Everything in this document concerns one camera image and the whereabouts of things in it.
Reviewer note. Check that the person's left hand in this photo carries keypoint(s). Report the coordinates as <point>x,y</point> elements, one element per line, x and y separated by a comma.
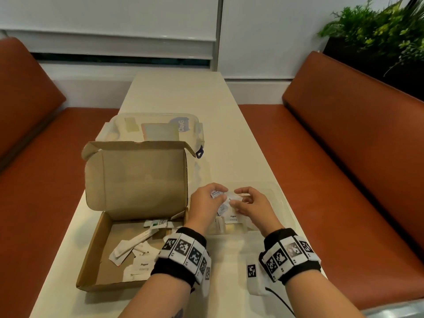
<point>202,210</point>

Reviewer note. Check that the person's right hand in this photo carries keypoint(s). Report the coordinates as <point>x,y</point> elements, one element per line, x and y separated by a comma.
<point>258,210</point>

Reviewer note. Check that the white sachet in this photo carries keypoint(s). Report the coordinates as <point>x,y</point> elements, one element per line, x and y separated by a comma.
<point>217,194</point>

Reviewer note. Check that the clear compartment tray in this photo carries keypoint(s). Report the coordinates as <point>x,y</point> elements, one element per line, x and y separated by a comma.
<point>281,202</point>

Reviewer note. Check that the sorted sachets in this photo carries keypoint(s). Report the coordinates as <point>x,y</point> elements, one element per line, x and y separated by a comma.
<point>234,217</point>

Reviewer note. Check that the brown cardboard box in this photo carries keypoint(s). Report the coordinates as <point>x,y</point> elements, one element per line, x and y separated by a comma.
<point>142,182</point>

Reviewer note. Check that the pile of white sachets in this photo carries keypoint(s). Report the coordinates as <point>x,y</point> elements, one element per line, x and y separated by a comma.
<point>139,268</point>

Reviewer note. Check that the person's right forearm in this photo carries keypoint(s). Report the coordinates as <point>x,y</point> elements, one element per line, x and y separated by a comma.
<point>321,294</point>

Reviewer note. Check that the person's left forearm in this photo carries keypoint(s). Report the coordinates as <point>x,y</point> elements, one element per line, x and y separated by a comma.
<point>155,298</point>

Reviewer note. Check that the black wristband with marker tiles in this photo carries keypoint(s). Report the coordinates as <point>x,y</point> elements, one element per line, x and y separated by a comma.
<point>289,256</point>
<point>182,255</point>

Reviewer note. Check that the orange leather bench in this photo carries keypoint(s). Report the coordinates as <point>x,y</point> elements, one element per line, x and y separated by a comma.
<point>331,162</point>
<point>33,162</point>

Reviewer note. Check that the clear lidded plastic container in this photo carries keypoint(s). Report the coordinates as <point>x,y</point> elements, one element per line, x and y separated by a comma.
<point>159,130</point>

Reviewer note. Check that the grey metal bar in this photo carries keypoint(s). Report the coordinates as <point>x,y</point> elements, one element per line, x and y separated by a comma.
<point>397,308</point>

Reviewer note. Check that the black planter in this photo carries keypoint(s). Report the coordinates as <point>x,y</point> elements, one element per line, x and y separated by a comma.
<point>361,62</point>

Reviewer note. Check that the green leafy plant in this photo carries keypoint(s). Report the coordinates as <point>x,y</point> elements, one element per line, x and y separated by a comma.
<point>374,26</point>

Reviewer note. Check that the white roller blind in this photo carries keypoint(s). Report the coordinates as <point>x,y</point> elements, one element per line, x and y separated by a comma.
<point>99,16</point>

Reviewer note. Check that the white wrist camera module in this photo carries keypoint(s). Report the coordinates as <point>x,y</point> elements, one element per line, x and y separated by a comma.
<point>253,271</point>
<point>207,278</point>

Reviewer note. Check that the grey window frame post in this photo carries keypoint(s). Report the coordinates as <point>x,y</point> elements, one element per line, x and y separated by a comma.
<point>217,29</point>

